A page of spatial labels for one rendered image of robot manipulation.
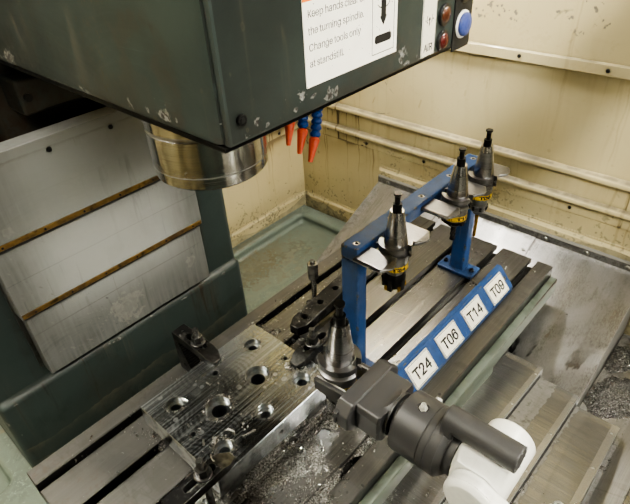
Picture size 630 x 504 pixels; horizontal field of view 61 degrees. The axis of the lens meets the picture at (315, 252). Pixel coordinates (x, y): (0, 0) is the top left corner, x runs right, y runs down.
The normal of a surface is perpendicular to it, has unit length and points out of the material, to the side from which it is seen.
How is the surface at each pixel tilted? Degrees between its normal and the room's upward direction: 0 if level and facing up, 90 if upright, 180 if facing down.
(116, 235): 90
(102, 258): 90
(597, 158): 90
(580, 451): 8
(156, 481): 0
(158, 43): 90
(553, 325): 24
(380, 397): 1
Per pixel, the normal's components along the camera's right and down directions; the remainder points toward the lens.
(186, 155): -0.12, 0.59
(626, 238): -0.65, 0.47
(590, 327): -0.32, -0.55
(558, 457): 0.04, -0.87
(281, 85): 0.74, 0.36
